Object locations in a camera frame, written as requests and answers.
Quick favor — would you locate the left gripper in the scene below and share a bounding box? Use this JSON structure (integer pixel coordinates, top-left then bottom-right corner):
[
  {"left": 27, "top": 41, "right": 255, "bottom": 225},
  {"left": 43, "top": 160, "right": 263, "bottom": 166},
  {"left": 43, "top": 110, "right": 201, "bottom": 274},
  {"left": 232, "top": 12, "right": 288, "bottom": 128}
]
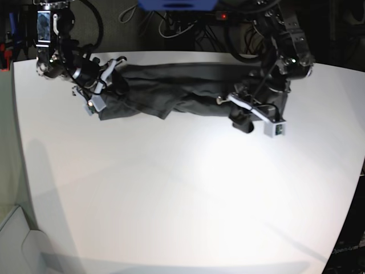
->
[{"left": 229, "top": 75, "right": 291, "bottom": 134}]

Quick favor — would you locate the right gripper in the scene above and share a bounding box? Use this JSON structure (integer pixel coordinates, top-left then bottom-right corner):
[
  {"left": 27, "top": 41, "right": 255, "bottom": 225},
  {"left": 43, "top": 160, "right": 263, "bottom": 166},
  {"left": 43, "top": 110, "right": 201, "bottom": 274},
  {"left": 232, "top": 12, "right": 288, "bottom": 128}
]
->
[{"left": 72, "top": 57, "right": 129, "bottom": 96}]

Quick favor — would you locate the dark grey t-shirt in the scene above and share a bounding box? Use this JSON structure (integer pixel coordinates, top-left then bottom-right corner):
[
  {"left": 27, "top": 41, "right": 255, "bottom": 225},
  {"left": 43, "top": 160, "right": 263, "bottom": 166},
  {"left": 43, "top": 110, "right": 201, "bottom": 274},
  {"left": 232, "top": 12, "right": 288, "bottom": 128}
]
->
[{"left": 98, "top": 63, "right": 255, "bottom": 120}]

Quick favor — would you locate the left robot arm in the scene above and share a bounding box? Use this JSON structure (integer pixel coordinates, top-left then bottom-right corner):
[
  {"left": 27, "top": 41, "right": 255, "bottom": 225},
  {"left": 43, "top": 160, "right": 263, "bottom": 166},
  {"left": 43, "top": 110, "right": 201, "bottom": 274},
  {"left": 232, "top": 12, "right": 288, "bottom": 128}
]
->
[{"left": 217, "top": 1, "right": 314, "bottom": 137}]

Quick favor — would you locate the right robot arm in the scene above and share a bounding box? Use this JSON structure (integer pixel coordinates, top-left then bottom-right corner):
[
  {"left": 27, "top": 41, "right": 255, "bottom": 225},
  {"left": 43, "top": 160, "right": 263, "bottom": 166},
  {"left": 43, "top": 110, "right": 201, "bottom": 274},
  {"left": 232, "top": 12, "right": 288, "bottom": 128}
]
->
[{"left": 33, "top": 1, "right": 129, "bottom": 100}]

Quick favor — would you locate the blue box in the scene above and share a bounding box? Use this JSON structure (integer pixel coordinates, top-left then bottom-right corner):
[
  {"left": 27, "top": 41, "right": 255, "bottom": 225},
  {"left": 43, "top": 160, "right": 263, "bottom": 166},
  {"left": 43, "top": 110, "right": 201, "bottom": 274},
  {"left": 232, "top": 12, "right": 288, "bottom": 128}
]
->
[{"left": 138, "top": 0, "right": 218, "bottom": 11}]

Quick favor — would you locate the black power strip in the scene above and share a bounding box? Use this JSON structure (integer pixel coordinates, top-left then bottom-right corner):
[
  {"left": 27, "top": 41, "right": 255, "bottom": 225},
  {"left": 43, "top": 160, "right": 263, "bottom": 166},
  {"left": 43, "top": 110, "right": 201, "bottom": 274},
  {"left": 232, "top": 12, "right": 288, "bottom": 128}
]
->
[{"left": 199, "top": 10, "right": 254, "bottom": 25}]

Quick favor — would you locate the red clamp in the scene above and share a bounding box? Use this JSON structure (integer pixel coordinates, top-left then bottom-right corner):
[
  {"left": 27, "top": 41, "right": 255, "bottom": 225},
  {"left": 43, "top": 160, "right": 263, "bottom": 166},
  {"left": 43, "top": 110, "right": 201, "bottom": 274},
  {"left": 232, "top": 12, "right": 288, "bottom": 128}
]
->
[{"left": 0, "top": 43, "right": 13, "bottom": 71}]

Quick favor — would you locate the grey chair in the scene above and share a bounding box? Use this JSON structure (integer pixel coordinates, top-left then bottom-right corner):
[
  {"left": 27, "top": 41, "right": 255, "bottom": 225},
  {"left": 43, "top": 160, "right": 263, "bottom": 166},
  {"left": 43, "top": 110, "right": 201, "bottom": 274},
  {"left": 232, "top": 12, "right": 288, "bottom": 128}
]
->
[{"left": 1, "top": 206, "right": 52, "bottom": 273}]

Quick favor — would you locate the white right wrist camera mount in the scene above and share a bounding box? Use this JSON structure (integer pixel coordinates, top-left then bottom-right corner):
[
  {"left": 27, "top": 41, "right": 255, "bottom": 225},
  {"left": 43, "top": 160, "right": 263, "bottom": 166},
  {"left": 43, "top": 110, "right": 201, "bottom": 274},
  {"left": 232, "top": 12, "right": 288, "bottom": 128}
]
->
[{"left": 71, "top": 56, "right": 128, "bottom": 116}]

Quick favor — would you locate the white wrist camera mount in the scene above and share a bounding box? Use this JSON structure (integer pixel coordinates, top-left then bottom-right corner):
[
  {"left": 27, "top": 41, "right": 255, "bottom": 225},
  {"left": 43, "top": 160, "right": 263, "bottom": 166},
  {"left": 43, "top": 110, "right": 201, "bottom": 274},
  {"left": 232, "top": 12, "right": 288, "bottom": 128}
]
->
[
  {"left": 216, "top": 92, "right": 286, "bottom": 138},
  {"left": 71, "top": 56, "right": 128, "bottom": 116}
]

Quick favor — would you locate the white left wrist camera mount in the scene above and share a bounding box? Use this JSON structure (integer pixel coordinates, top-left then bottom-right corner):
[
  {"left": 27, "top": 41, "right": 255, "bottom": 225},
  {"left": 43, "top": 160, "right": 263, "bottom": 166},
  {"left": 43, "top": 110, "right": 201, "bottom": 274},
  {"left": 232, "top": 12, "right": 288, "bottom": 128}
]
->
[{"left": 216, "top": 92, "right": 286, "bottom": 138}]

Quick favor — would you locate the white cable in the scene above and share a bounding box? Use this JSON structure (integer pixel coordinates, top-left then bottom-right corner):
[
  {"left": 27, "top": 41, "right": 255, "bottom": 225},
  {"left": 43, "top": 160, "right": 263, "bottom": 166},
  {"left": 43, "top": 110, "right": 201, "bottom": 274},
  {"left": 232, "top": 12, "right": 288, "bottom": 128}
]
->
[{"left": 158, "top": 17, "right": 197, "bottom": 39}]

